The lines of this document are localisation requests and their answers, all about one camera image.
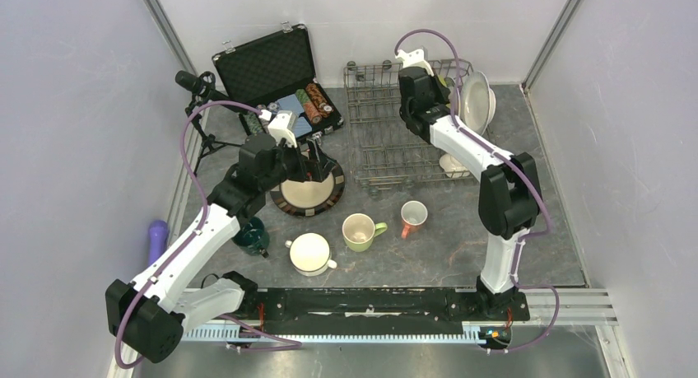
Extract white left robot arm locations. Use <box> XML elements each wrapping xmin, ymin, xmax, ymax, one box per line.
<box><xmin>105</xmin><ymin>134</ymin><xmax>339</xmax><ymax>369</ymax></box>

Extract orange mug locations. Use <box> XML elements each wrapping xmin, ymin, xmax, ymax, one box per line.
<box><xmin>400</xmin><ymin>200</ymin><xmax>428</xmax><ymax>239</ymax></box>

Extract dark green mug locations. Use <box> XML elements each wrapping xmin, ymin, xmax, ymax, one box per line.
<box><xmin>232</xmin><ymin>217</ymin><xmax>270</xmax><ymax>259</ymax></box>

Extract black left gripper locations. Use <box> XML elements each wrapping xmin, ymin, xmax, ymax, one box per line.
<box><xmin>260</xmin><ymin>134</ymin><xmax>337</xmax><ymax>192</ymax></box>

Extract white plain plate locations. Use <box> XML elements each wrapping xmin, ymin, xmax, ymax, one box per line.
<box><xmin>459</xmin><ymin>71</ymin><xmax>496</xmax><ymax>135</ymax></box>

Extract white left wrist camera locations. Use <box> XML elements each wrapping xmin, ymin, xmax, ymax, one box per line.
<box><xmin>259</xmin><ymin>110</ymin><xmax>298</xmax><ymax>147</ymax></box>

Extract white two-handled soup cup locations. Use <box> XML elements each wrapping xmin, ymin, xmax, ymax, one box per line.
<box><xmin>285</xmin><ymin>232</ymin><xmax>337</xmax><ymax>277</ymax></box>

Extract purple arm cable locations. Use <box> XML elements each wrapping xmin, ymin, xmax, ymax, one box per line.
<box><xmin>393</xmin><ymin>28</ymin><xmax>561</xmax><ymax>355</ymax></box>
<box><xmin>113</xmin><ymin>100</ymin><xmax>304</xmax><ymax>370</ymax></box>

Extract black microphone on tripod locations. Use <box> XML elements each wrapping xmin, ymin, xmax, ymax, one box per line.
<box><xmin>174</xmin><ymin>70</ymin><xmax>256</xmax><ymax>175</ymax></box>

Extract light green mug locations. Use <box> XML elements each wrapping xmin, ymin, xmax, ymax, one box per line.
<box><xmin>342</xmin><ymin>213</ymin><xmax>388</xmax><ymax>252</ymax></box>

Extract black poker chip case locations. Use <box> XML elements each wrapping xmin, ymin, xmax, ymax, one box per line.
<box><xmin>212</xmin><ymin>23</ymin><xmax>344</xmax><ymax>141</ymax></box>

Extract small white cup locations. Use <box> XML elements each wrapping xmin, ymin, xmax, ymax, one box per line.
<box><xmin>439</xmin><ymin>153</ymin><xmax>470</xmax><ymax>179</ymax></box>

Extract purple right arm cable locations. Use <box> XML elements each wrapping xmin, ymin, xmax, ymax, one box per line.
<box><xmin>393</xmin><ymin>28</ymin><xmax>561</xmax><ymax>355</ymax></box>

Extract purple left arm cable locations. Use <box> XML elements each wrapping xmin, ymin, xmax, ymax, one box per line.
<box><xmin>113</xmin><ymin>100</ymin><xmax>304</xmax><ymax>370</ymax></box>

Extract purple cylinder object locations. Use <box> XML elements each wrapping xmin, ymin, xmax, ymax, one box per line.
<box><xmin>147</xmin><ymin>220</ymin><xmax>169</xmax><ymax>264</ymax></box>

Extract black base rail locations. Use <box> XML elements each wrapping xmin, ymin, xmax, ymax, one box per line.
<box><xmin>232</xmin><ymin>287</ymin><xmax>530</xmax><ymax>335</ymax></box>

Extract grey wire dish rack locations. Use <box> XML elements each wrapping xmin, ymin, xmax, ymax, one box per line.
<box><xmin>344</xmin><ymin>60</ymin><xmax>477</xmax><ymax>198</ymax></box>

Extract dark striped plate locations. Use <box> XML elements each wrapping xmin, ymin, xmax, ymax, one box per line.
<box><xmin>269</xmin><ymin>163</ymin><xmax>346</xmax><ymax>217</ymax></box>

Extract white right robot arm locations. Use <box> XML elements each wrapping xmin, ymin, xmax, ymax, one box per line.
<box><xmin>398</xmin><ymin>66</ymin><xmax>547</xmax><ymax>319</ymax></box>

